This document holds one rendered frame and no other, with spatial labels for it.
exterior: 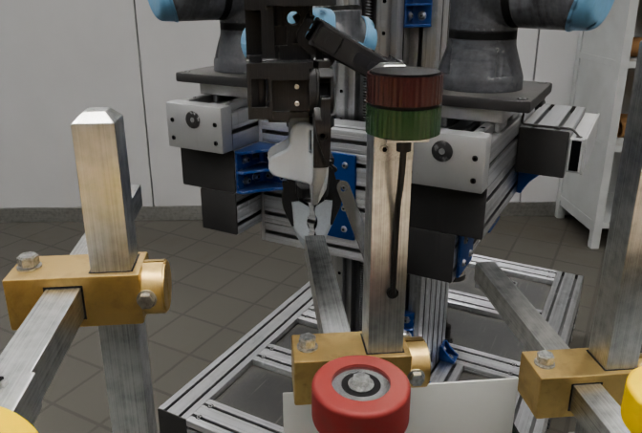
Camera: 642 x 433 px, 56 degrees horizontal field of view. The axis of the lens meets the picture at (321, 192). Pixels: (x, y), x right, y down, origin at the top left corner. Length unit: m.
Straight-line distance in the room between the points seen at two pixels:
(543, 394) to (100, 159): 0.49
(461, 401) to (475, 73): 0.56
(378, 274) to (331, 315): 0.14
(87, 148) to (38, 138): 2.92
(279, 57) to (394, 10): 0.67
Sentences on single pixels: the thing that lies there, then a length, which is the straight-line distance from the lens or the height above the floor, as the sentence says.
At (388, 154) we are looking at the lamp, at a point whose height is 1.07.
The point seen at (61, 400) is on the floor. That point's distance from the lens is 2.12.
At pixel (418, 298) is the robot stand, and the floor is 0.51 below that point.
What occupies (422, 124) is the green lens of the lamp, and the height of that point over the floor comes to 1.11.
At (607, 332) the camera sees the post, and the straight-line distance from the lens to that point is 0.70.
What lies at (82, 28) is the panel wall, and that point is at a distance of 3.27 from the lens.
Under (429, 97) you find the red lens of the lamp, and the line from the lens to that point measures 0.47.
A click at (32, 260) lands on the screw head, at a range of 0.60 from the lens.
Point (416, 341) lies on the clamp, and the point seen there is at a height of 0.87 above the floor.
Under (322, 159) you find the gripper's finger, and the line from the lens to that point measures 0.59.
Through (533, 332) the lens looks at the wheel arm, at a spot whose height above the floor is 0.82.
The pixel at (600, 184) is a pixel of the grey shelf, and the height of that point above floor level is 0.33.
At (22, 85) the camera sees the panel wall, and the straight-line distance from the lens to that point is 3.42.
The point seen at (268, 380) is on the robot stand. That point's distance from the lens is 1.70.
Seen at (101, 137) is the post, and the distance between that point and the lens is 0.53.
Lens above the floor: 1.21
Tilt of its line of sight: 19 degrees down
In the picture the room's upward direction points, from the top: straight up
